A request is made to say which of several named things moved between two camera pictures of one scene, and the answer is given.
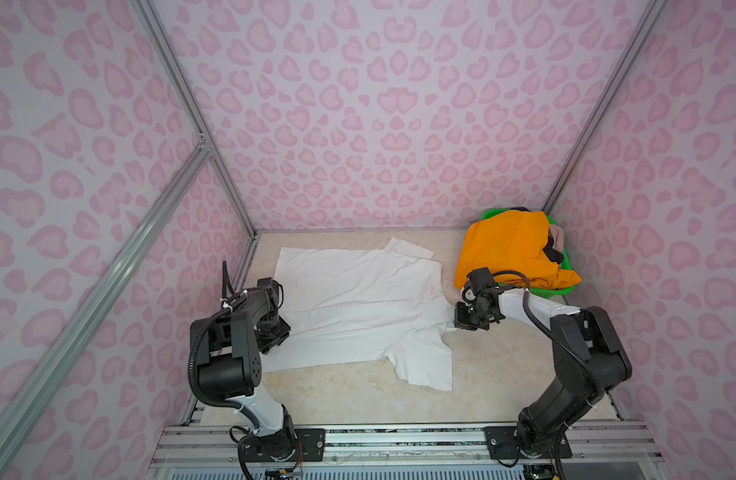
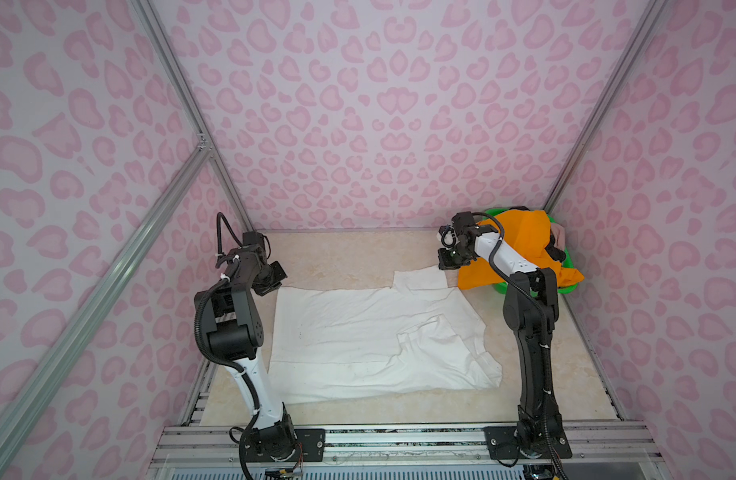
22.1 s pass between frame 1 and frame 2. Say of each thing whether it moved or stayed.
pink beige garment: stayed
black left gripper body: moved
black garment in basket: stayed
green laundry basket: stayed
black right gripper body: moved
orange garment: stayed
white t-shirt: moved
